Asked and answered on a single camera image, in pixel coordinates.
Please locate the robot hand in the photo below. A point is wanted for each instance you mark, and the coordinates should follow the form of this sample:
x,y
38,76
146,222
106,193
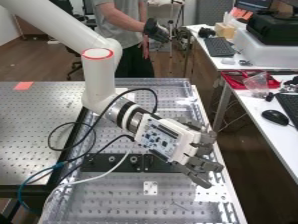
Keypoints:
x,y
166,136

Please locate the black headphones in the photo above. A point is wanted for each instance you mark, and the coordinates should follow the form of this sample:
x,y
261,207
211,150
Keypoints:
x,y
206,32

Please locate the red tray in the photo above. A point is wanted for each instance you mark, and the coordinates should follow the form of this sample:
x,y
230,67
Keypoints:
x,y
233,80

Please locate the person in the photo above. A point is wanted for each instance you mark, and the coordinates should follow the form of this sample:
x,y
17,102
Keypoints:
x,y
117,23

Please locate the tripod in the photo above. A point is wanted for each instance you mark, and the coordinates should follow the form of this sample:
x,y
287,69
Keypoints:
x,y
170,40

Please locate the large white box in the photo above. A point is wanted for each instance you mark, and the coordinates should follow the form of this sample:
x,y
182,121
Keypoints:
x,y
257,51

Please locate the black keyboard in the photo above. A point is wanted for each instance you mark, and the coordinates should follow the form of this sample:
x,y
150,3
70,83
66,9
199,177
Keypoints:
x,y
290,108
218,46

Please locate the small white box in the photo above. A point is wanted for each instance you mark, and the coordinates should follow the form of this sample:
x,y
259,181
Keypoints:
x,y
150,188

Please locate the clear box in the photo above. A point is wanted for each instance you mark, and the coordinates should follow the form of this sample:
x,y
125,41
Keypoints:
x,y
133,203

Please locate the black mouse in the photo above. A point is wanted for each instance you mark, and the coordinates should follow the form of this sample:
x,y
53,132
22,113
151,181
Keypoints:
x,y
274,117

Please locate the office chair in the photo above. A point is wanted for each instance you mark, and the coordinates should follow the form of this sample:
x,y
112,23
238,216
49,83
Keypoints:
x,y
74,65

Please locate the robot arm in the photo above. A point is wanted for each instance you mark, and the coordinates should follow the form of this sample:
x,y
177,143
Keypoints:
x,y
94,71

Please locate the black plate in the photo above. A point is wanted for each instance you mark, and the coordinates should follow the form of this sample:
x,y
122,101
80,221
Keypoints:
x,y
114,163

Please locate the black machine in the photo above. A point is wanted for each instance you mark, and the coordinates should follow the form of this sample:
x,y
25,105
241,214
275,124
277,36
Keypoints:
x,y
274,30

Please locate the orange tape patch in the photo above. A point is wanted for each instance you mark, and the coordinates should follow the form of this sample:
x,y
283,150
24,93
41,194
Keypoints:
x,y
22,86

